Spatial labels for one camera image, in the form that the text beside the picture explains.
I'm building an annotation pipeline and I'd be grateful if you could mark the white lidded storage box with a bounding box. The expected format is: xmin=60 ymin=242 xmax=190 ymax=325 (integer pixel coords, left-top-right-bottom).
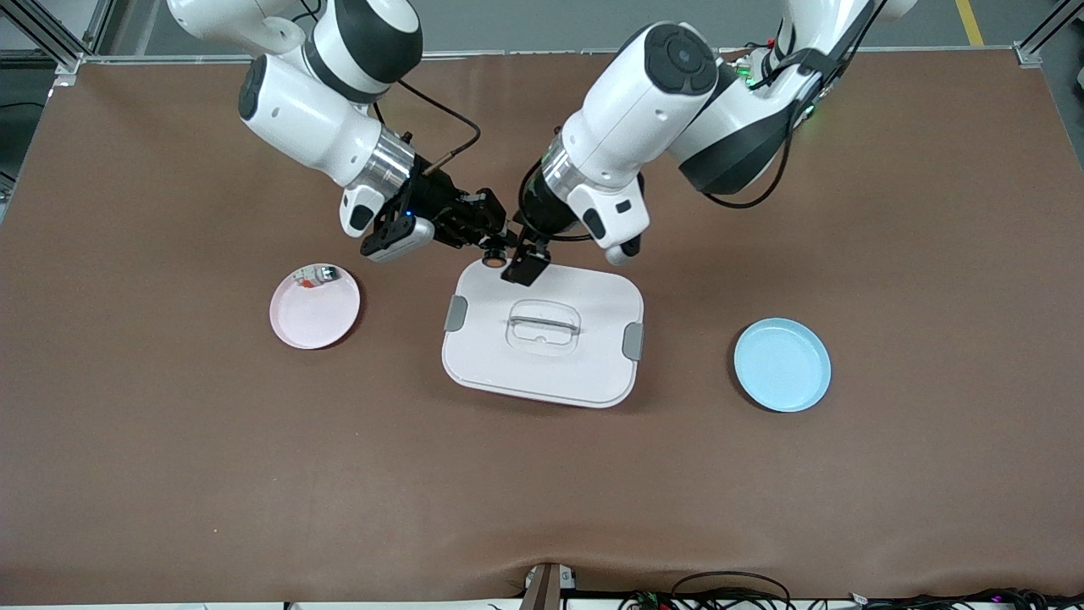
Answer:
xmin=441 ymin=258 xmax=645 ymax=410

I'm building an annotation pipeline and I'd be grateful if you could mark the pink round plate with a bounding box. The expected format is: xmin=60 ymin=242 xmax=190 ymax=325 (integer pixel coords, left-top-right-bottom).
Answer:
xmin=269 ymin=263 xmax=362 ymax=351

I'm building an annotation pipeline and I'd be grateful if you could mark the light blue round plate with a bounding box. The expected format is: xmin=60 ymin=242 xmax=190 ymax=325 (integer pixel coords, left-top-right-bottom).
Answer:
xmin=733 ymin=318 xmax=832 ymax=413

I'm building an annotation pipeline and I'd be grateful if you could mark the brown table mat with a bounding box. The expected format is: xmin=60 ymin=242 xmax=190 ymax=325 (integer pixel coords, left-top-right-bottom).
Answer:
xmin=0 ymin=51 xmax=1084 ymax=604

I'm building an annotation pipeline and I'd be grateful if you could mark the clear table edge rail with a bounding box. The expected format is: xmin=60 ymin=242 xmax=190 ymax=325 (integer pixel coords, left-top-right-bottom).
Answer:
xmin=80 ymin=47 xmax=1030 ymax=64

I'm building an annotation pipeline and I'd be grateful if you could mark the brown table edge bracket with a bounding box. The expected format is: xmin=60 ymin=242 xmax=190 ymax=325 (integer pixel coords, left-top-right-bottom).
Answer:
xmin=519 ymin=563 xmax=578 ymax=610

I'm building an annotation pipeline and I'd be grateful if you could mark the black looped cable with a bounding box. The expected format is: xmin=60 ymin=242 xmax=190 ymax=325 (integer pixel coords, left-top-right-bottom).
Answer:
xmin=669 ymin=571 xmax=794 ymax=610

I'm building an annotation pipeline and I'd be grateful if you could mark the aluminium frame profile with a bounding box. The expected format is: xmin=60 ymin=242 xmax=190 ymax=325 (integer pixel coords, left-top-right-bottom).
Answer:
xmin=1015 ymin=0 xmax=1084 ymax=69
xmin=0 ymin=0 xmax=115 ymax=77

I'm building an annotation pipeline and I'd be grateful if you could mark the black cable bundle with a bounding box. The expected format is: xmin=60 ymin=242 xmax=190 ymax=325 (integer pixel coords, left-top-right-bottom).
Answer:
xmin=847 ymin=587 xmax=1084 ymax=610

